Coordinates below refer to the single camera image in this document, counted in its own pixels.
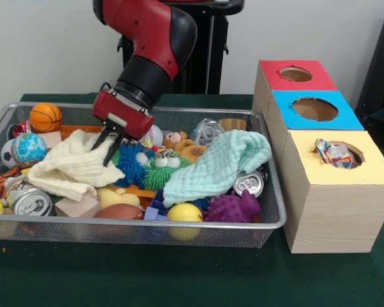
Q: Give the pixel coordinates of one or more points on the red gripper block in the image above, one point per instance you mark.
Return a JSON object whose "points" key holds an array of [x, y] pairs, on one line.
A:
{"points": [[128, 120]]}

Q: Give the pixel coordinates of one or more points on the blue puffer ball with eyes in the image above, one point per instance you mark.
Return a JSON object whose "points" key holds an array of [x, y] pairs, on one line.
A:
{"points": [[129, 166]]}

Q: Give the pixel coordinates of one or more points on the cream knitted cloth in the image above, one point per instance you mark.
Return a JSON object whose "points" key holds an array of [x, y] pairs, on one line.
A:
{"points": [[73, 169]]}

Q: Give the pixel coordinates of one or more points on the plain wooden cube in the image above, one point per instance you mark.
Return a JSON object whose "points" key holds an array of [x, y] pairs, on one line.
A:
{"points": [[73, 208]]}

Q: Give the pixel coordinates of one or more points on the light teal cloth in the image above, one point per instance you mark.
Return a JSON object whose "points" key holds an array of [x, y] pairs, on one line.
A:
{"points": [[211, 169]]}

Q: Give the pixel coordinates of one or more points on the colourful patterned cloth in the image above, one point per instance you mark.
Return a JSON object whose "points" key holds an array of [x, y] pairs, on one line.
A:
{"points": [[334, 155]]}

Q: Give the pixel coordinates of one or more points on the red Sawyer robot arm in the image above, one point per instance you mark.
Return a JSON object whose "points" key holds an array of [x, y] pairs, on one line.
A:
{"points": [[140, 32]]}

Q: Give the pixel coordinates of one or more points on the wooden box with three holes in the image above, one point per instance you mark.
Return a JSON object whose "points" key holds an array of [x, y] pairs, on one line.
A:
{"points": [[339, 217]]}

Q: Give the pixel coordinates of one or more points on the white baseball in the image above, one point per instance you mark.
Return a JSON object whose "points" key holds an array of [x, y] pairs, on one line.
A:
{"points": [[155, 136]]}

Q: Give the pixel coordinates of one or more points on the green spiky puffer ball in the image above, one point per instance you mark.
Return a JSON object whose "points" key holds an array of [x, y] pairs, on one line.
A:
{"points": [[156, 177]]}

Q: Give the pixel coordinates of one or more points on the orange toy basketball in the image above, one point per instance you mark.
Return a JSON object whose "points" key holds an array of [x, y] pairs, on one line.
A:
{"points": [[44, 116]]}

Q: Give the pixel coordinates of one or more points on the globe print ball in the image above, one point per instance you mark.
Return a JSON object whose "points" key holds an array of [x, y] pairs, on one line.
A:
{"points": [[28, 150]]}

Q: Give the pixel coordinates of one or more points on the small soccer ball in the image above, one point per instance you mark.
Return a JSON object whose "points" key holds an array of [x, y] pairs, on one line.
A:
{"points": [[7, 156]]}

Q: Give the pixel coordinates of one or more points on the purple spiky ball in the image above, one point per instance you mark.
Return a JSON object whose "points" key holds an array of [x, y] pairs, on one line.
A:
{"points": [[230, 208]]}

